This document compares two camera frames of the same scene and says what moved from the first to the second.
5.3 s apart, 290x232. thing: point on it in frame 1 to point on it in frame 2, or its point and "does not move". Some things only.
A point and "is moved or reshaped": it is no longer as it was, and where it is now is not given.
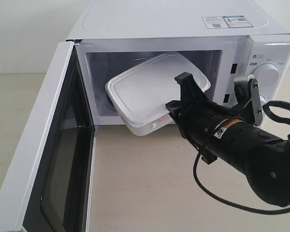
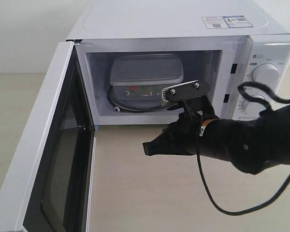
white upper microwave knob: (267, 73) does not move
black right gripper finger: (191, 94) to (169, 143)
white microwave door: (48, 187) does not move
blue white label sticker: (226, 21) does not move
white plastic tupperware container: (138, 96) is moved or reshaped
